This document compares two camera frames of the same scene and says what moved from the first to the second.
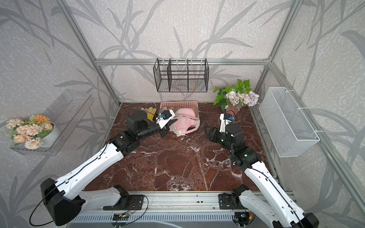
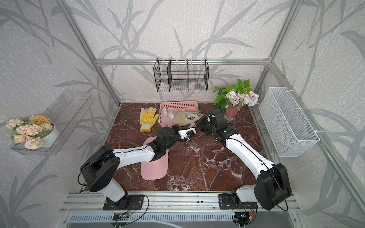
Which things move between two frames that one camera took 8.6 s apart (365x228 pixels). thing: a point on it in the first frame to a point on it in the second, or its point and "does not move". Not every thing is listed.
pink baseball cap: x=187 y=122 to x=156 y=169
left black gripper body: x=151 y=128 to x=174 y=137
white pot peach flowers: x=37 y=132 does not move
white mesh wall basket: x=290 y=128 does not move
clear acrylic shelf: x=67 y=110 does not move
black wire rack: x=181 y=75 does not move
